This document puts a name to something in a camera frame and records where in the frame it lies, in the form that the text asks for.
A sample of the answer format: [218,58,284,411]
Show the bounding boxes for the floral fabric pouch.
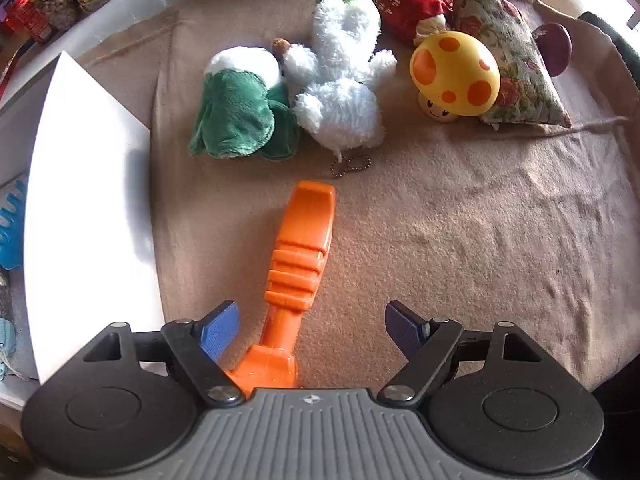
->
[450,0,572,131]

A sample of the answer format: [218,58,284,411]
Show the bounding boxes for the black leather chair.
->
[577,10,640,121]

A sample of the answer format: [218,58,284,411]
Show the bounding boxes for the green and white plush toy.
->
[187,46,301,162]

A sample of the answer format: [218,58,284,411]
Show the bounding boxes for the beige blanket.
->
[75,0,640,392]

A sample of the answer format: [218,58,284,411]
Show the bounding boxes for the red embroidered pouch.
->
[370,0,453,48]

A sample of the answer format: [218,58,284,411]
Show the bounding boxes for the white fluffy plush bunny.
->
[272,0,398,179]

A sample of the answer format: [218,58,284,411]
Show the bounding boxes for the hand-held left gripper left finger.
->
[82,300,246,406]

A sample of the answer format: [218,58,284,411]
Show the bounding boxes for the blue plastic toy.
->
[0,175,27,271]

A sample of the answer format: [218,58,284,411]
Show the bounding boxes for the glass jar of nuts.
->
[35,0,78,31]

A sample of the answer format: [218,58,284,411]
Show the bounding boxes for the yellow mushroom toy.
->
[409,31,501,124]

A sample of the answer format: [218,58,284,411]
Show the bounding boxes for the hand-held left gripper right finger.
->
[384,300,543,406]

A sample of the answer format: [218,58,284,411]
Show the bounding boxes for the orange toy shovel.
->
[224,181,337,396]

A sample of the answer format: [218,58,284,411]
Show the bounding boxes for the white storage box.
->
[0,51,167,401]

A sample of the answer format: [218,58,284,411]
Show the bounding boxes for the dark red round object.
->
[532,22,573,78]

